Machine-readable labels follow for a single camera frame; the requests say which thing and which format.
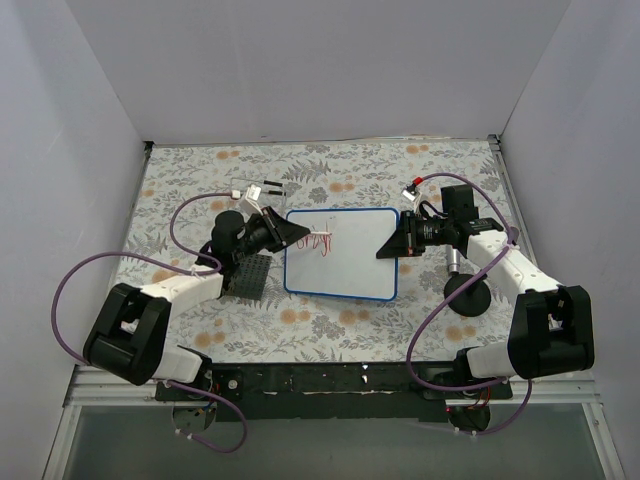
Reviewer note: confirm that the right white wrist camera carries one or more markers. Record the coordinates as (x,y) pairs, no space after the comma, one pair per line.
(411,191)

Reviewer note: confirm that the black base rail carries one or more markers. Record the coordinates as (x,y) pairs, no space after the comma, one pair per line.
(354,390)

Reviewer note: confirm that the grey studded baseplate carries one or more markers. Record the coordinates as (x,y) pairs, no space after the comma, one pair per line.
(247,281)

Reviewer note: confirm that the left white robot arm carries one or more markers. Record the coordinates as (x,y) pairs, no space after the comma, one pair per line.
(129,337)

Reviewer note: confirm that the black round stand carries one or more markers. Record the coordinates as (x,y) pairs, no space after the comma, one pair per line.
(473,301)

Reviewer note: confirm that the silver metal cylinder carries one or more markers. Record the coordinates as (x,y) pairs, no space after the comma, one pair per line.
(453,261)

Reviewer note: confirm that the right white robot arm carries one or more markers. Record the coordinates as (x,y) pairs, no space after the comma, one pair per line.
(551,330)

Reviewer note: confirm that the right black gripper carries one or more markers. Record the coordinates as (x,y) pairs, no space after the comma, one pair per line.
(407,234)

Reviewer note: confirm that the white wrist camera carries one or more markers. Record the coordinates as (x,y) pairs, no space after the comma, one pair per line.
(248,200)
(411,191)

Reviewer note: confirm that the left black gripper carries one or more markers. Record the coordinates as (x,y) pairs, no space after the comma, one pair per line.
(271,230)

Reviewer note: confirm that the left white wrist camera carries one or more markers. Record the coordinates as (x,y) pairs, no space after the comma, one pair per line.
(248,200)

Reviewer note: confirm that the blue framed whiteboard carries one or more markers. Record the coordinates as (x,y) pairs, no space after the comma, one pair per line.
(345,265)

